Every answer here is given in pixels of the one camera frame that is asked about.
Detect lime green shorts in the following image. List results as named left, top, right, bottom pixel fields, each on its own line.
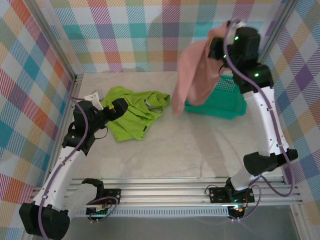
left=99, top=86, right=172, bottom=143

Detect pink shorts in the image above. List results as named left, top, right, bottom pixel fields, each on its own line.
left=171, top=21, right=232, bottom=117

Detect teal plastic basket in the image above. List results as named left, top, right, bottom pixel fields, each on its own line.
left=184, top=74, right=248, bottom=120

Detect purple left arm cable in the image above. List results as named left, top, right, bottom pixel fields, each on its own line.
left=37, top=95, right=120, bottom=238

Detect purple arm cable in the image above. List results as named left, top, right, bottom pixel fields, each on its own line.
left=223, top=19, right=297, bottom=222
left=37, top=95, right=120, bottom=238

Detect thin black left camera cable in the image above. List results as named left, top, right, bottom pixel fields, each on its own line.
left=93, top=124, right=110, bottom=141

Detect aluminium corner post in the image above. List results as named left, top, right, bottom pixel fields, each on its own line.
left=26, top=0, right=85, bottom=85
left=257, top=0, right=301, bottom=63

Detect aluminium side rail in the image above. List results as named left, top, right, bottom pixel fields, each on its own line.
left=43, top=74, right=85, bottom=187
left=279, top=164, right=291, bottom=185

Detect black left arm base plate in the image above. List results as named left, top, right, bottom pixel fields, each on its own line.
left=98, top=188, right=122, bottom=205

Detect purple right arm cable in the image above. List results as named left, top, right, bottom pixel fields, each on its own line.
left=223, top=19, right=297, bottom=222

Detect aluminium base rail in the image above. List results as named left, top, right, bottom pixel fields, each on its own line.
left=26, top=176, right=302, bottom=209

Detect grey slotted cable duct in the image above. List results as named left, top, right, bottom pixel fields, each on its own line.
left=39, top=208, right=232, bottom=219

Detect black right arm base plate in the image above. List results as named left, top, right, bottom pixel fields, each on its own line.
left=208, top=186, right=256, bottom=204

